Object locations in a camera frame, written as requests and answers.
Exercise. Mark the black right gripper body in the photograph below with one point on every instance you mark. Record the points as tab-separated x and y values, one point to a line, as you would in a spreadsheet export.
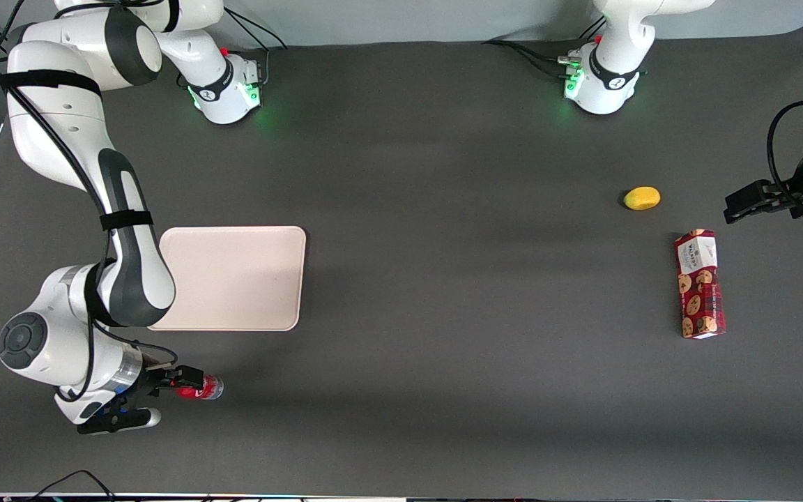
151	378

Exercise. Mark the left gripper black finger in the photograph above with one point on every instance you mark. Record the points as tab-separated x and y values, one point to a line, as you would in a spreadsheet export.
779	196
743	204

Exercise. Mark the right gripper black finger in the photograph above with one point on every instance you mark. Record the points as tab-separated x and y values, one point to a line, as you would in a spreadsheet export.
166	392
184	376

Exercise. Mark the red coke bottle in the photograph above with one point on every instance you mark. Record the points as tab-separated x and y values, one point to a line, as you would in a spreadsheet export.
206	389

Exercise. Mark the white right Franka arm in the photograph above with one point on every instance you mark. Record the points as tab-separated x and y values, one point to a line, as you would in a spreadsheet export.
60	125

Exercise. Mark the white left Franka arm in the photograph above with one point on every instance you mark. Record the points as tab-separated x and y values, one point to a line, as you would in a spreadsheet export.
610	77

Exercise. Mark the beige plastic tray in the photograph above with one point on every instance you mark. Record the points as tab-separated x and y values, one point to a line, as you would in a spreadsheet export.
241	277

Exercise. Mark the red cookie box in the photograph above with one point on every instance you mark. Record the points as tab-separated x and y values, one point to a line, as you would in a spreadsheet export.
700	286

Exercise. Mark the yellow lemon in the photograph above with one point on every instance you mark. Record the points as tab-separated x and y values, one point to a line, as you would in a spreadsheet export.
642	198

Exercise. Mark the dark grey table mat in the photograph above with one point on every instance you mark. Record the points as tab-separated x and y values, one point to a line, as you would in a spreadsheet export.
443	279

